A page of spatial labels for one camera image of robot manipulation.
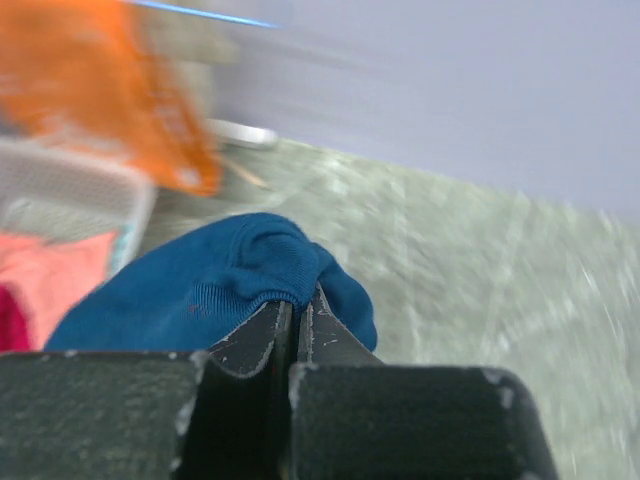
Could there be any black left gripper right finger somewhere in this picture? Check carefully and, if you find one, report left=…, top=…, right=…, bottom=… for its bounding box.
left=297, top=284, right=383, bottom=366

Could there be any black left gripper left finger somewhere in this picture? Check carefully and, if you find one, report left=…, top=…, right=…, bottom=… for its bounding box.
left=209, top=301, right=293, bottom=378

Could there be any blue t-shirt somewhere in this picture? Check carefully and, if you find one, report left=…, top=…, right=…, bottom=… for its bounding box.
left=45, top=213, right=377, bottom=351

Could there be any wooden stick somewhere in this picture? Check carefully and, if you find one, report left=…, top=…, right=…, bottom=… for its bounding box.
left=224, top=159, right=269, bottom=189

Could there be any white clothes rack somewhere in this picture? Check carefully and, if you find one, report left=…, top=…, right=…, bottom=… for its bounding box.
left=207, top=119, right=278, bottom=149

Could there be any pink t-shirt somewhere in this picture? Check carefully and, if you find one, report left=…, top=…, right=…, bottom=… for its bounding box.
left=1, top=232, right=116, bottom=350

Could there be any magenta t-shirt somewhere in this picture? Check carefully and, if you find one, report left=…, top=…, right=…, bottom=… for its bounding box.
left=0, top=286, right=31, bottom=352

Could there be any white plastic laundry basket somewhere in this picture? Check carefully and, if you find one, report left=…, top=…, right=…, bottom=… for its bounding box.
left=1, top=137, right=156, bottom=274

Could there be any orange patterned cloth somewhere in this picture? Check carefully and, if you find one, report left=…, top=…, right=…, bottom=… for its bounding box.
left=1, top=1, right=223, bottom=196

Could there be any blue wire hanger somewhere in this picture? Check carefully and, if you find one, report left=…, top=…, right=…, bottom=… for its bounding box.
left=130, top=0, right=278, bottom=29

